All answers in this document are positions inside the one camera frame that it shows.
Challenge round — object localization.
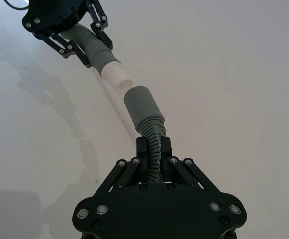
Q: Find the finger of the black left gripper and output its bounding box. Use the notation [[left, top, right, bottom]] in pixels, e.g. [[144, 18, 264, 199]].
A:
[[86, 0, 114, 51], [34, 30, 92, 68]]

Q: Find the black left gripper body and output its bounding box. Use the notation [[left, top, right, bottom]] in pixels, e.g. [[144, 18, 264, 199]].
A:
[[21, 0, 88, 34]]

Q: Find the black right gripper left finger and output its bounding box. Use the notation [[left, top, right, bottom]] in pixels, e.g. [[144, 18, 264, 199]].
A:
[[96, 137, 149, 198]]

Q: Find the grey corrugated hose with cuff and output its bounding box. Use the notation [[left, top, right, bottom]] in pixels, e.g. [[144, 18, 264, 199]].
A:
[[123, 86, 168, 185]]

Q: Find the grey elbow pipe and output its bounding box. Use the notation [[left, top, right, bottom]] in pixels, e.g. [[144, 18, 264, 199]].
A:
[[59, 23, 135, 95]]

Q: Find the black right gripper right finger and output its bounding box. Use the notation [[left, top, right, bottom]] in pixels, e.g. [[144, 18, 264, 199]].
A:
[[160, 137, 221, 193]]

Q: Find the thin dark cable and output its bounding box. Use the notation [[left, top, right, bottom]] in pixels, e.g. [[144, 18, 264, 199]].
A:
[[3, 0, 31, 12]]

